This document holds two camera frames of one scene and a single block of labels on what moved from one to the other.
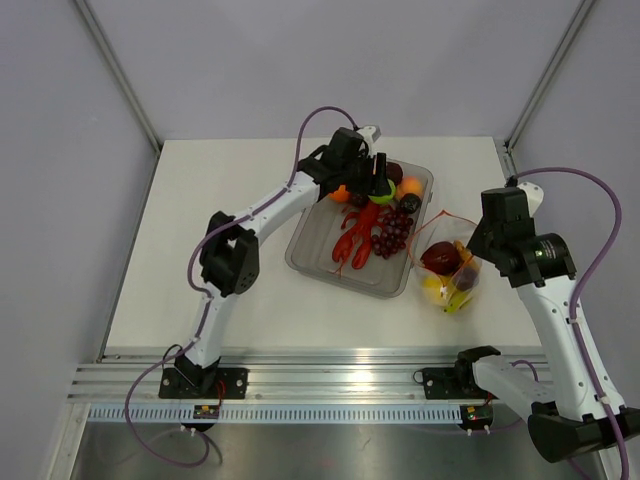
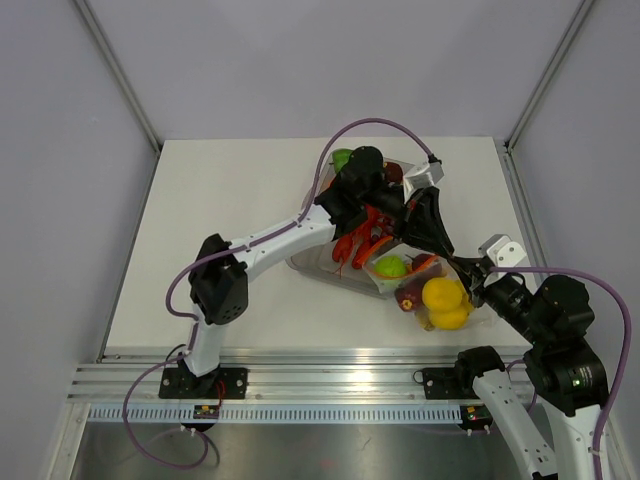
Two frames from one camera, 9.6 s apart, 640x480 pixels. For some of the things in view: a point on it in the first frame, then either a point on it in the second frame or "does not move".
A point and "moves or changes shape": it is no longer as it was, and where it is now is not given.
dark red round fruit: (466, 278) moves or changes shape
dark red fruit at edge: (394, 172) does not move
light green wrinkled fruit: (384, 199) moves or changes shape
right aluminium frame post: (573, 28) does not move
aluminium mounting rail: (283, 376) does not move
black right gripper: (475, 244) to (471, 268)
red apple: (441, 257) moves or changes shape
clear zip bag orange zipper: (450, 273) moves or changes shape
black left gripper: (376, 183) to (422, 221)
